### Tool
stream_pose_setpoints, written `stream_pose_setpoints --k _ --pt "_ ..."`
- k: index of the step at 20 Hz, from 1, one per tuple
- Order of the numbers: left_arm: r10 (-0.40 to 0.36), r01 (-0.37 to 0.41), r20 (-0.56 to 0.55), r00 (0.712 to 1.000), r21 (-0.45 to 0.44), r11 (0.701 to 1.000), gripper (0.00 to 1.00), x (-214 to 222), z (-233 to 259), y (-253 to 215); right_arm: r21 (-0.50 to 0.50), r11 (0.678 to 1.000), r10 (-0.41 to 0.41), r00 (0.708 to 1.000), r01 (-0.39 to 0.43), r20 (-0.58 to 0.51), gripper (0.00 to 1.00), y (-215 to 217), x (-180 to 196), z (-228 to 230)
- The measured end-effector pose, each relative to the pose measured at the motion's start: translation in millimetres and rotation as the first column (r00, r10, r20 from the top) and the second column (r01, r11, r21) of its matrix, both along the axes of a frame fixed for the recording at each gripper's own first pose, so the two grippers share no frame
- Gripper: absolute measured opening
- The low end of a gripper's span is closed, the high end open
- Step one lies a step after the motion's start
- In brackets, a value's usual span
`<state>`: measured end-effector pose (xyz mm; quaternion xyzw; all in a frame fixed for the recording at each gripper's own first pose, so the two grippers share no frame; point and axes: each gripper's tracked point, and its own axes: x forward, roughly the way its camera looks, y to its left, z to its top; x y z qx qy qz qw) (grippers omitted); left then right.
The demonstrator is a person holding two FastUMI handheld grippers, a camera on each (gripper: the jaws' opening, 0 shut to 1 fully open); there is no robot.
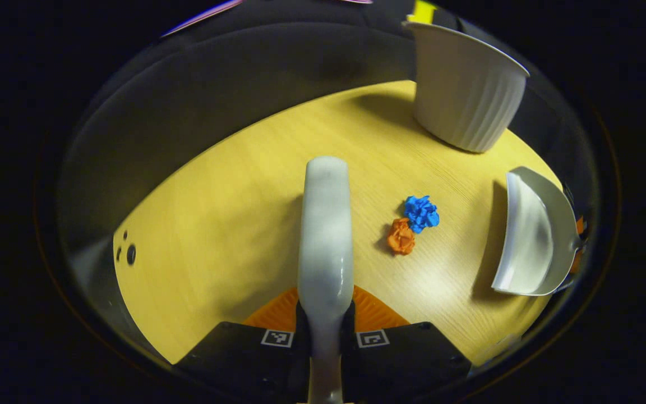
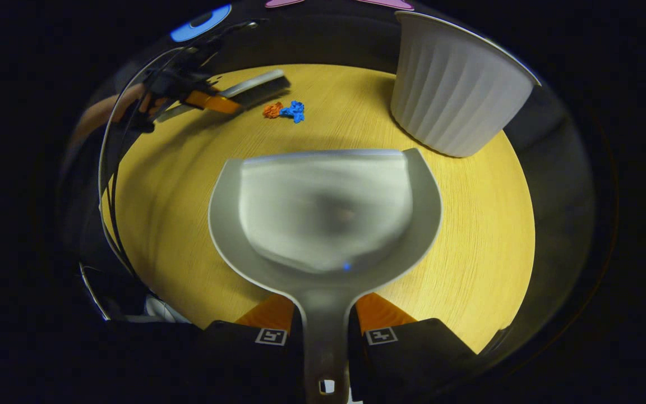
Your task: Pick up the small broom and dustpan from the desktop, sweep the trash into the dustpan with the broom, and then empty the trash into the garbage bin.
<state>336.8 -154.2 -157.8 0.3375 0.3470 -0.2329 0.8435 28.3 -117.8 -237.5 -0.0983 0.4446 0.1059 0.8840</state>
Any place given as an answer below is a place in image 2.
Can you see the grey dustpan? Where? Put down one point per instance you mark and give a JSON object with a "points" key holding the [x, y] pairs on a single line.
{"points": [[323, 207]]}

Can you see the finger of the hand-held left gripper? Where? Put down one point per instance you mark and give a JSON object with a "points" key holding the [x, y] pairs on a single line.
{"points": [[216, 102]]}

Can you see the orange paper scrap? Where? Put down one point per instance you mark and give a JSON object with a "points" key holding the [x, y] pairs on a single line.
{"points": [[272, 110]]}

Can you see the wooden desktop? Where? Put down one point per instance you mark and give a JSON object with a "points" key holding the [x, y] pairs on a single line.
{"points": [[160, 224]]}

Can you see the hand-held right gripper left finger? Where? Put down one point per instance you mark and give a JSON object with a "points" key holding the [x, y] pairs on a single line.
{"points": [[244, 359]]}

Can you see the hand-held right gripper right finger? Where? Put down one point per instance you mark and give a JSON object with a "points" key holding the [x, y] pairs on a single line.
{"points": [[407, 359]]}

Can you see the small white broom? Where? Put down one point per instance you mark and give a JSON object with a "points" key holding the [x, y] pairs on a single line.
{"points": [[255, 87]]}

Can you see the blue paper scrap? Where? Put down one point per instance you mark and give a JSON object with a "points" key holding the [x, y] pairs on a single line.
{"points": [[295, 110]]}

